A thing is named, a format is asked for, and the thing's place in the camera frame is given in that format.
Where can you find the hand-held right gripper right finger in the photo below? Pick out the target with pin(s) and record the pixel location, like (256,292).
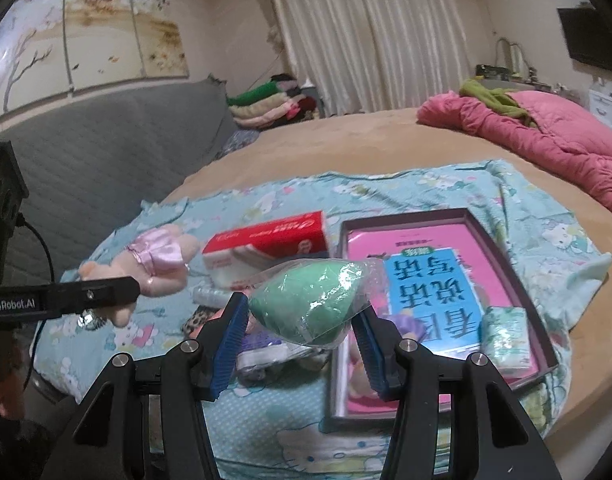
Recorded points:
(372,355)

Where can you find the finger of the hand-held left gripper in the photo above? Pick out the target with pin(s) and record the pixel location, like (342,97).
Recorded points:
(86,296)

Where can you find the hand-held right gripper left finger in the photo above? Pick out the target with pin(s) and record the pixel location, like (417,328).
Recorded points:
(231,345)

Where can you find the white purple packet strip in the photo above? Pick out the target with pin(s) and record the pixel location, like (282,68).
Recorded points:
(266,355)

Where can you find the green sponge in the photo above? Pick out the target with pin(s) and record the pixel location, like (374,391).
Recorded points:
(301,305)

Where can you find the plush bear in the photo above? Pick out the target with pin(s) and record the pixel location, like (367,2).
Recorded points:
(161,260)

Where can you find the dark shallow box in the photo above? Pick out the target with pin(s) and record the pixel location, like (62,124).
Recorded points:
(526,310)

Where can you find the leopard print pouch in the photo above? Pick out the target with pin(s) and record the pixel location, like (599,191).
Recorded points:
(196,324)

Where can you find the clear plastic bottle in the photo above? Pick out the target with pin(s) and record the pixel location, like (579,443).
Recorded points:
(213,296)

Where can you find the red tissue box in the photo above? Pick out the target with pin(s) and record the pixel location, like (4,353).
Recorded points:
(266,245)

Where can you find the grey quilted sofa cover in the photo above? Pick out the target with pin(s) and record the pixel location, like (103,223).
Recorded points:
(111,150)

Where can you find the small green tissue pack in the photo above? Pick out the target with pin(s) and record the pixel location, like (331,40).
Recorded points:
(506,340)

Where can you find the teal printed blanket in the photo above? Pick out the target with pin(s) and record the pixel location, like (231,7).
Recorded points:
(546,240)

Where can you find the tan bed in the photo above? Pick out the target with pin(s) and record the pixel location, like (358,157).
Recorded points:
(361,145)

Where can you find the stack of folded blankets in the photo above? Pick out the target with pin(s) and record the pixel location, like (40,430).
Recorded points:
(266,105)

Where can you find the pink quilt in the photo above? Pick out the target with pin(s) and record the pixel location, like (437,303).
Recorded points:
(551,140)

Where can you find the green cloth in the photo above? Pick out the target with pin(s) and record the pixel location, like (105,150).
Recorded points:
(496,97)

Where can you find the white curtain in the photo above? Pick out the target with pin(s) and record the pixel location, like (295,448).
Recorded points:
(371,35)

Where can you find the white drawer cabinet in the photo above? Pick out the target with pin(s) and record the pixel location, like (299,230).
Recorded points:
(608,107)

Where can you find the tree wall painting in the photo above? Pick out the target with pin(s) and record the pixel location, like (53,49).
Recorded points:
(86,25)

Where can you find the black wall television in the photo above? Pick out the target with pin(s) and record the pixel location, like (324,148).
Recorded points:
(591,37)

